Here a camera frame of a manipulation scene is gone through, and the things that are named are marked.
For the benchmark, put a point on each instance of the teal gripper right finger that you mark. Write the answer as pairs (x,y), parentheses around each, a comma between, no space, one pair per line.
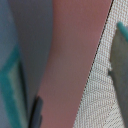
(119,68)

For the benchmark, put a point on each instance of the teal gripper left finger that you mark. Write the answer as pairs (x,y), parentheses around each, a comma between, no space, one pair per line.
(11,86)

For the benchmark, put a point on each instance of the pink toy stove board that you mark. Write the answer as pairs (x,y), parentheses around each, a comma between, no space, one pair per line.
(78,25)

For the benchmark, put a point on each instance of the beige woven placemat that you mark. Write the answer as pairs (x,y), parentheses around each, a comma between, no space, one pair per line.
(98,107)

